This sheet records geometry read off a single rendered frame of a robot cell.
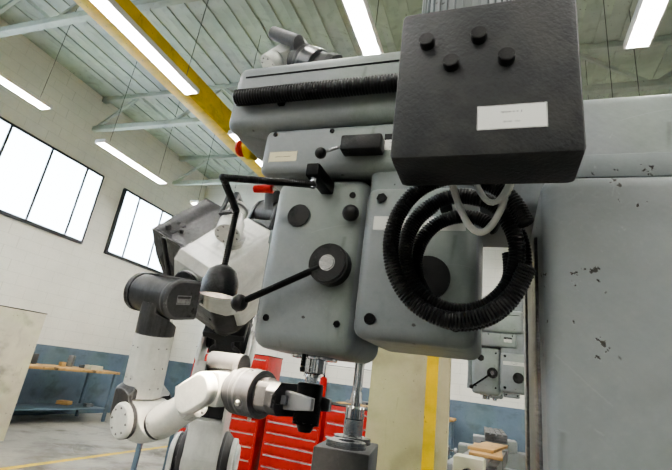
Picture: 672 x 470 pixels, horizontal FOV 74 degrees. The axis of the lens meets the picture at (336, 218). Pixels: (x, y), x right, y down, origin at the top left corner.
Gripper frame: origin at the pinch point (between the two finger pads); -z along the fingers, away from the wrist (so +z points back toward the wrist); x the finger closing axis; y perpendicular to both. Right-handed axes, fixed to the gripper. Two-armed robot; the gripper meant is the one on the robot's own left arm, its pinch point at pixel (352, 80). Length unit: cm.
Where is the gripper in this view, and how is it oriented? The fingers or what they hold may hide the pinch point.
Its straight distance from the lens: 108.6
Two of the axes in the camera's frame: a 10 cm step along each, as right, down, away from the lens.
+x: -4.1, -3.5, -8.4
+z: -7.2, -4.4, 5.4
